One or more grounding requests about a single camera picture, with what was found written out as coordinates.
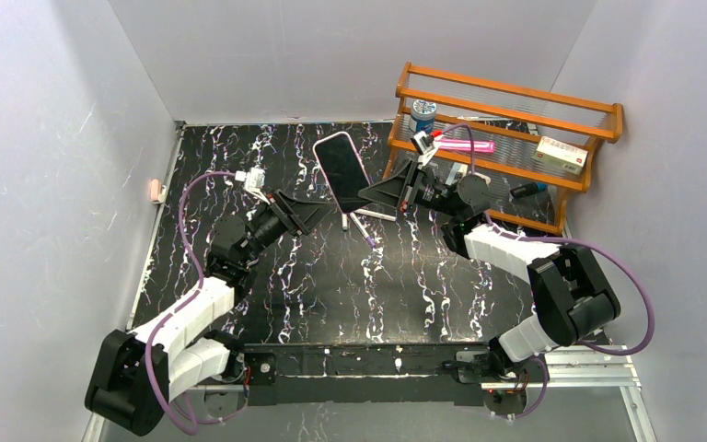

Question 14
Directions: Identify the white pen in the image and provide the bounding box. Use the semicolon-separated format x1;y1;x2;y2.
354;208;396;222

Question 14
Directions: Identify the light blue stapler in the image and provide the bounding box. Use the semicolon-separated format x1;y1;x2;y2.
445;163;460;185

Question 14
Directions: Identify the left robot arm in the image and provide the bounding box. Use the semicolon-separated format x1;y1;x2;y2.
84;191;334;436

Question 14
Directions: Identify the purple capped white marker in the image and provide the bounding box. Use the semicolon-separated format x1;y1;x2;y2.
348;213;377;249

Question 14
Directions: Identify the orange wooden shelf rack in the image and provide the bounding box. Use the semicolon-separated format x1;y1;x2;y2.
384;62;624;234

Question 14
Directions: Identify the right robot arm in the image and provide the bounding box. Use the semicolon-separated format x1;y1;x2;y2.
358;160;620;374

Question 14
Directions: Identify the purple cable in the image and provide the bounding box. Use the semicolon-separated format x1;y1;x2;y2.
429;122;657;422
145;171;251;437

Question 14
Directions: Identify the pink wall clip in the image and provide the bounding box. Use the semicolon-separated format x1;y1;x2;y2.
149;179;167;204

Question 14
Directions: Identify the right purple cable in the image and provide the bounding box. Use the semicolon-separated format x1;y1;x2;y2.
429;122;657;422

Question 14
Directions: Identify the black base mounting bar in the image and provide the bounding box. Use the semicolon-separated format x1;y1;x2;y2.
244;343;515;406

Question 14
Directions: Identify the blue white round jar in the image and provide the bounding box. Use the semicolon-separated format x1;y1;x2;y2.
409;99;437;134

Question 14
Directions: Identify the aluminium frame rail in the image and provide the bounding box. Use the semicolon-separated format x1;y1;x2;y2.
99;346;643;391

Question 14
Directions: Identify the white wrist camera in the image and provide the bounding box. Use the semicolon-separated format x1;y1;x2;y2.
411;131;438;168
235;167;269;203

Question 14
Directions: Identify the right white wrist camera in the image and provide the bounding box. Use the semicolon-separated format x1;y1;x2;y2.
411;131;438;168

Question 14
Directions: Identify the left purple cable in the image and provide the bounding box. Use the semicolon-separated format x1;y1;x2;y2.
145;171;251;437

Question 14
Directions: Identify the phone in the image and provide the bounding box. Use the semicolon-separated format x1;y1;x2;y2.
312;132;371;214

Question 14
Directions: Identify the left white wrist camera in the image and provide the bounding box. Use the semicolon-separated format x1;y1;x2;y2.
235;167;269;203

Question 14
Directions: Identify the white red small box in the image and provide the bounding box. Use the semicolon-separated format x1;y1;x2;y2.
532;136;588;175

